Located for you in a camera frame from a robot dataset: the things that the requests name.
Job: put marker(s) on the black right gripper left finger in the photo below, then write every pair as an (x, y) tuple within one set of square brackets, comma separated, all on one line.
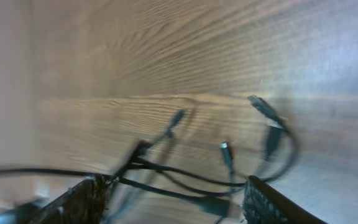
[(83, 203)]

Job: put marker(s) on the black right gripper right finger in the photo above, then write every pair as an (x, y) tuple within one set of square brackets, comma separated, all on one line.
[(264, 205)]

